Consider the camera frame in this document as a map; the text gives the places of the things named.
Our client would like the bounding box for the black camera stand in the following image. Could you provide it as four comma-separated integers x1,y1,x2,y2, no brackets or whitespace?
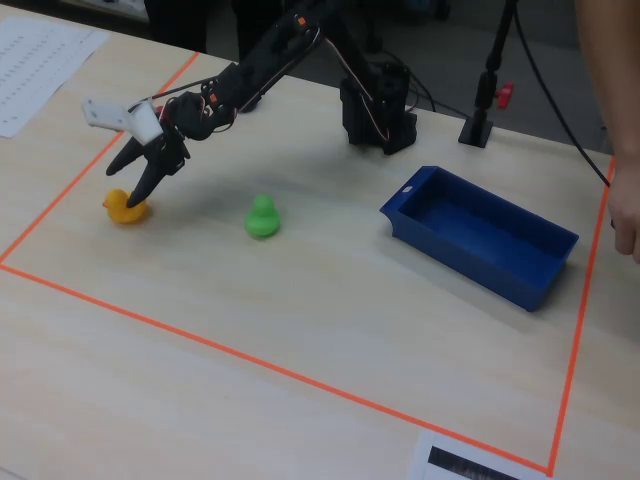
458,0,521,148

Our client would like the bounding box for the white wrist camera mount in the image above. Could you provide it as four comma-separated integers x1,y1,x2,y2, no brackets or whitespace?
82,97,164,146

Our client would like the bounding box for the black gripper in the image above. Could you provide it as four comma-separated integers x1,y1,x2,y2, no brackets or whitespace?
105,94,226,208

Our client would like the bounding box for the white paper with black bar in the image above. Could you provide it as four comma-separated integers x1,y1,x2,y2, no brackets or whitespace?
405,429,554,480

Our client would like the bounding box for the blue plastic box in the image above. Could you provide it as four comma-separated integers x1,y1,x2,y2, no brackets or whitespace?
378,165,580,313

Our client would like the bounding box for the thin black cable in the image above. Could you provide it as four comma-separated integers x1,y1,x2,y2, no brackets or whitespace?
512,0,612,190

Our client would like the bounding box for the green rubber duck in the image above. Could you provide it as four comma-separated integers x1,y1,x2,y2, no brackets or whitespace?
244,193,282,239

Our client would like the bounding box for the yellow rubber duck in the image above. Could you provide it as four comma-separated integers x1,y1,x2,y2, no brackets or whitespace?
102,188,150,225

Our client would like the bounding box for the white paper with printed table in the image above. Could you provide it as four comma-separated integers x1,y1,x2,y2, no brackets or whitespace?
0,16,112,140

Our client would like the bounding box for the orange tape strip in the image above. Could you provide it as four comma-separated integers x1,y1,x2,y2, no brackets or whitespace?
546,155,617,477
0,50,201,266
0,262,554,476

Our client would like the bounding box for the bare person hand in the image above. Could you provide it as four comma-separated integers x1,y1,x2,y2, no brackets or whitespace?
608,154,640,266

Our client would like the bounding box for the bare person forearm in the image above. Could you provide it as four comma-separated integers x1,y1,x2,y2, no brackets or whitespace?
574,0,640,166

